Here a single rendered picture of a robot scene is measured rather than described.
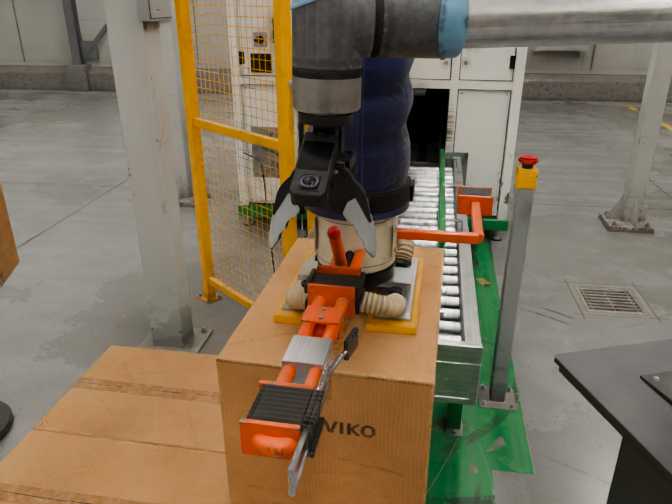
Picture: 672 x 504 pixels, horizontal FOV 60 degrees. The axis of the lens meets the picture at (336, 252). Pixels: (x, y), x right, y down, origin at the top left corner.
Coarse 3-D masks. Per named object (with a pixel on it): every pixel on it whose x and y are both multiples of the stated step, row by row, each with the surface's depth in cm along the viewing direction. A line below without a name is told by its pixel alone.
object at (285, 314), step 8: (312, 256) 144; (296, 280) 133; (304, 280) 126; (288, 288) 129; (280, 304) 123; (280, 312) 119; (288, 312) 119; (296, 312) 119; (280, 320) 119; (288, 320) 118; (296, 320) 118
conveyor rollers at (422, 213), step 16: (416, 176) 361; (432, 176) 360; (448, 176) 358; (416, 192) 329; (432, 192) 328; (448, 192) 334; (416, 208) 304; (432, 208) 303; (448, 208) 303; (400, 224) 282; (416, 224) 287; (432, 224) 286; (448, 224) 285; (416, 240) 263; (448, 256) 252; (448, 272) 236; (448, 288) 220; (448, 304) 212; (448, 320) 204; (448, 336) 189
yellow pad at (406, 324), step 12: (396, 264) 134; (408, 264) 139; (420, 264) 140; (420, 276) 134; (384, 288) 128; (396, 288) 122; (420, 288) 129; (408, 300) 123; (408, 312) 118; (372, 324) 115; (384, 324) 115; (396, 324) 115; (408, 324) 115
